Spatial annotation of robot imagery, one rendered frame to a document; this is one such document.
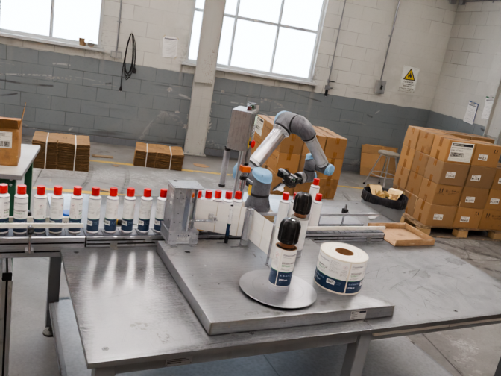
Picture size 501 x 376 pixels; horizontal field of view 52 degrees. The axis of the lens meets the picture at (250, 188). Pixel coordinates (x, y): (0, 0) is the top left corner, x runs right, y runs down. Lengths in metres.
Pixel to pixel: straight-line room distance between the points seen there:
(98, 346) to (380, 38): 7.55
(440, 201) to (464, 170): 0.43
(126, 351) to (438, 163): 4.86
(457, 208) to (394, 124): 3.02
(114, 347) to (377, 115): 7.55
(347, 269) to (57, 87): 6.26
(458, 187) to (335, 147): 1.45
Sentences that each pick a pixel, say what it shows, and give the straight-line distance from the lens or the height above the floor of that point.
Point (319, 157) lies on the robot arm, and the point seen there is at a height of 1.18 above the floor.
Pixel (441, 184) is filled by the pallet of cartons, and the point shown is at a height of 0.64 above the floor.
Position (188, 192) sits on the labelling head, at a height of 1.11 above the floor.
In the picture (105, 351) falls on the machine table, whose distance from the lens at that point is 1.67.
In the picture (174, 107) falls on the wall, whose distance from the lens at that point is 7.83.
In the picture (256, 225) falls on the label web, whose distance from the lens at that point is 2.31.
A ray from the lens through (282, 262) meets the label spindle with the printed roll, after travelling 1.95.
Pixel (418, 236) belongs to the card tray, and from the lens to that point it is 3.30.
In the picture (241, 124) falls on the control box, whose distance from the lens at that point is 2.41.
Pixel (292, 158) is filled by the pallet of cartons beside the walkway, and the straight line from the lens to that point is 5.93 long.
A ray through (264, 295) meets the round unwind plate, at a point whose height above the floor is 0.89.
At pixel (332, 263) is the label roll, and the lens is 2.10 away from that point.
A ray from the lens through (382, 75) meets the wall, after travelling 8.70.
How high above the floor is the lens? 1.78
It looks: 16 degrees down
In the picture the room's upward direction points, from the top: 10 degrees clockwise
